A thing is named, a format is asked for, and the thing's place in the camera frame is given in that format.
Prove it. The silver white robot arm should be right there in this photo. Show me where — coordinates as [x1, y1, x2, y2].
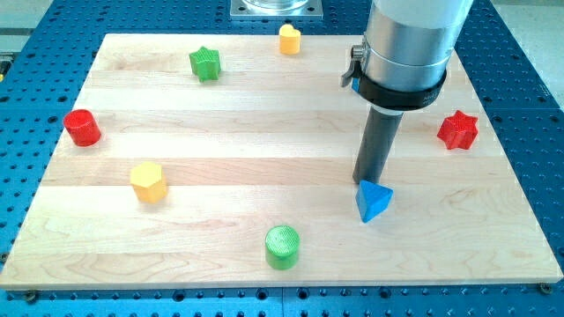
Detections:
[340, 0, 472, 112]

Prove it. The green star block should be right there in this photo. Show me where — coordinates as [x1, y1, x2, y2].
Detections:
[189, 47, 221, 82]

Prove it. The red star block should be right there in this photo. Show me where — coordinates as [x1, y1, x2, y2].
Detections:
[437, 110, 479, 150]

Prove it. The green cylinder block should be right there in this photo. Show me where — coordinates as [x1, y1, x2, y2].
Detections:
[264, 225, 301, 270]

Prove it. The light wooden board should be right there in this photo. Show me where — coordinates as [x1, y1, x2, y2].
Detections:
[1, 33, 562, 291]

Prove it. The blue triangle block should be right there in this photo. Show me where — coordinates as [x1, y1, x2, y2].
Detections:
[355, 181, 394, 223]

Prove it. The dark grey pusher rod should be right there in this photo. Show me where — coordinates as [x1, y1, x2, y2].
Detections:
[352, 107, 403, 183]

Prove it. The yellow heart block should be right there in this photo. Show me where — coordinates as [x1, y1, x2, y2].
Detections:
[278, 24, 301, 55]

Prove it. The yellow hexagon block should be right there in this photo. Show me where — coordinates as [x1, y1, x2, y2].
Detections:
[130, 162, 168, 203]

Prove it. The red cylinder block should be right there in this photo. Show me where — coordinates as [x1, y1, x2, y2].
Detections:
[63, 109, 101, 147]

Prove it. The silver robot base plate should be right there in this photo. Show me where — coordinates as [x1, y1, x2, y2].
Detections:
[230, 0, 323, 20]

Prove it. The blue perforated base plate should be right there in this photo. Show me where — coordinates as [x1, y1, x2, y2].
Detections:
[1, 0, 563, 316]

